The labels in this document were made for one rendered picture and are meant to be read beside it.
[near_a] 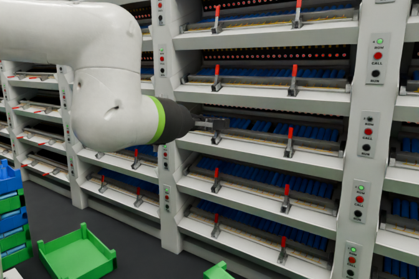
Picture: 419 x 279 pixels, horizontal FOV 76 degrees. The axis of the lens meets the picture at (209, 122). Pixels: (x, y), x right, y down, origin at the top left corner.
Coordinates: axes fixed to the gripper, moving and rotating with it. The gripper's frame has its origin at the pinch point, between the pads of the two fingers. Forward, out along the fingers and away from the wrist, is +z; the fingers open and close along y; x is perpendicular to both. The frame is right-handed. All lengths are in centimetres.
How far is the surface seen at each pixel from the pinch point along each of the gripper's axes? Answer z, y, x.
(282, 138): 25.7, 10.5, -3.4
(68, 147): 23, -107, -25
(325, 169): 21.1, 25.4, -10.0
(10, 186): -13, -83, -35
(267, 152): 22.1, 7.4, -8.3
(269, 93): 18.4, 6.9, 10.5
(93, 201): 34, -95, -55
